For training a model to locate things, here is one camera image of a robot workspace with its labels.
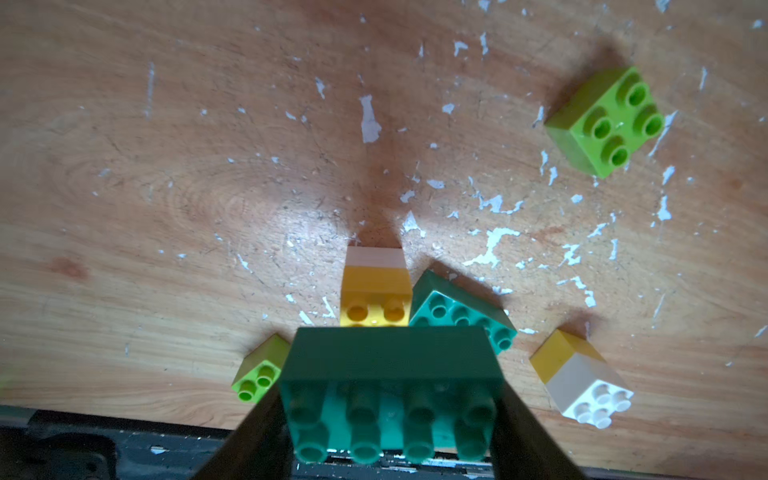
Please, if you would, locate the yellow lego brick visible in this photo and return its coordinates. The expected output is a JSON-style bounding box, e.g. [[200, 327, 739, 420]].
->
[[340, 266, 413, 327], [530, 329, 605, 383]]

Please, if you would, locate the dark green long lego brick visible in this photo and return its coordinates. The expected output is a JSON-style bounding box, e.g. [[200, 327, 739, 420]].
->
[[278, 326, 504, 465]]

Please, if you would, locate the lime green lego brick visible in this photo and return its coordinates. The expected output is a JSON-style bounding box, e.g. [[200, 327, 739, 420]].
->
[[231, 334, 291, 404], [545, 66, 665, 179]]

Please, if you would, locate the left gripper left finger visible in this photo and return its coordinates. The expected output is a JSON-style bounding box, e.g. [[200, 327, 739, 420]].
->
[[192, 386, 294, 480]]

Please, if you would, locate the white lego brick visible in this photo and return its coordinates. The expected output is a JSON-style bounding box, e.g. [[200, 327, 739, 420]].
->
[[545, 353, 634, 429], [345, 246, 407, 269]]

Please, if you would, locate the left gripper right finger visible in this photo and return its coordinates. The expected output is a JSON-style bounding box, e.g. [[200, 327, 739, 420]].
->
[[490, 383, 586, 480]]

